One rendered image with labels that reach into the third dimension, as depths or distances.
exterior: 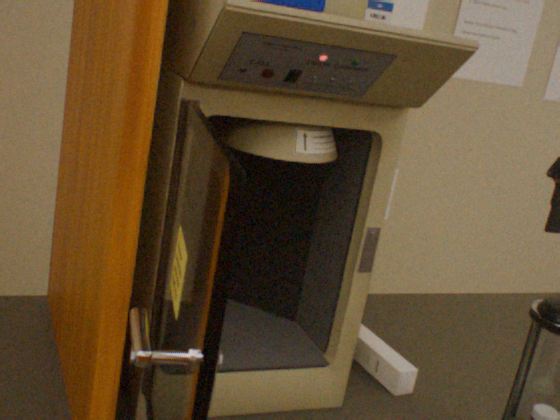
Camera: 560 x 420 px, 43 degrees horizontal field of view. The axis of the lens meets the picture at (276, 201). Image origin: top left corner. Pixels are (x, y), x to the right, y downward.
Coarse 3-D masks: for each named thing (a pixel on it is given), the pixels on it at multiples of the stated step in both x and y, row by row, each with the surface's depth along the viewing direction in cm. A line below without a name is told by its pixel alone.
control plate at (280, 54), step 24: (240, 48) 76; (264, 48) 77; (288, 48) 78; (312, 48) 78; (336, 48) 79; (240, 72) 80; (312, 72) 82; (336, 72) 83; (360, 72) 84; (360, 96) 88
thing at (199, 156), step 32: (192, 128) 75; (192, 160) 73; (224, 160) 57; (192, 192) 71; (224, 192) 56; (192, 224) 69; (224, 224) 55; (192, 256) 67; (224, 256) 56; (192, 288) 66; (160, 320) 85; (192, 320) 64; (160, 384) 80; (192, 384) 61; (160, 416) 78; (192, 416) 60
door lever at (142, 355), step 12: (132, 312) 68; (144, 312) 68; (132, 324) 66; (144, 324) 66; (132, 336) 65; (144, 336) 64; (132, 348) 62; (144, 348) 62; (192, 348) 63; (132, 360) 61; (144, 360) 61; (156, 360) 62; (168, 360) 62; (180, 360) 62; (192, 360) 62
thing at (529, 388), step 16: (544, 320) 96; (528, 336) 101; (544, 336) 97; (528, 352) 100; (544, 352) 97; (528, 368) 100; (544, 368) 98; (528, 384) 100; (544, 384) 98; (512, 400) 103; (528, 400) 100; (544, 400) 98; (512, 416) 102; (528, 416) 100; (544, 416) 99
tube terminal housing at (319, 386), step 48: (192, 0) 80; (336, 0) 87; (432, 0) 92; (192, 96) 84; (240, 96) 86; (288, 96) 89; (384, 144) 96; (144, 192) 97; (384, 192) 99; (144, 240) 96; (144, 288) 94; (336, 336) 107; (240, 384) 100; (288, 384) 103; (336, 384) 107
